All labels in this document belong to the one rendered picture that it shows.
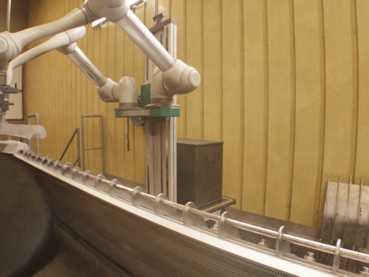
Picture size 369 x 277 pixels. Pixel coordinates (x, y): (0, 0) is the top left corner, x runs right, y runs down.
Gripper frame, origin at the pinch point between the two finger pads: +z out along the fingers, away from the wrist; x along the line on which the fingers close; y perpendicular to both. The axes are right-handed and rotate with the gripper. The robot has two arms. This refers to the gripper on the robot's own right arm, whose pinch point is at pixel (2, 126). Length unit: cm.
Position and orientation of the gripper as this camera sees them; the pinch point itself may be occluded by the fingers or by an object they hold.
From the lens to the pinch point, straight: 149.8
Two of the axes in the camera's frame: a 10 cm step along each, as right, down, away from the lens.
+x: -7.6, -0.5, 6.5
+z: 0.0, 10.0, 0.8
